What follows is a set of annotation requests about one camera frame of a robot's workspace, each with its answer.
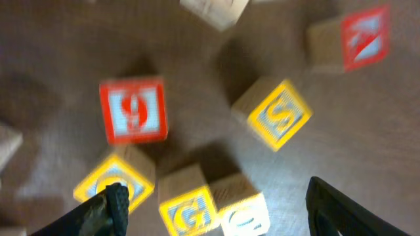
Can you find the plain wooden block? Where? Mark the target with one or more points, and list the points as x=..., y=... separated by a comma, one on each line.
x=221, y=14

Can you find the red 6 wooden block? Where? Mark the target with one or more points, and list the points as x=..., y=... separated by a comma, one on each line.
x=134, y=110

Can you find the red 7 wooden block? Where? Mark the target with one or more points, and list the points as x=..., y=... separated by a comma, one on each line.
x=351, y=41

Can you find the yellow block left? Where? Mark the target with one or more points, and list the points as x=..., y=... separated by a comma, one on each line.
x=126, y=165

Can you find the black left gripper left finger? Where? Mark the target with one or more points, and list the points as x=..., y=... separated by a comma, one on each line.
x=105, y=214

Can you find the red M wooden block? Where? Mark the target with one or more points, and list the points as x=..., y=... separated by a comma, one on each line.
x=11, y=140

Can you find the yellow block right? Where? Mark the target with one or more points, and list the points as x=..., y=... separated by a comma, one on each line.
x=241, y=207

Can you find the yellow G wooden block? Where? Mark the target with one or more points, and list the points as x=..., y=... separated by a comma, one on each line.
x=186, y=203

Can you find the yellow S wooden block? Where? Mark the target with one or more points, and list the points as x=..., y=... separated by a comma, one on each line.
x=273, y=110

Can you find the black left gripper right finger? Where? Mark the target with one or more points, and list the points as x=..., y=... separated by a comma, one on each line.
x=331, y=212

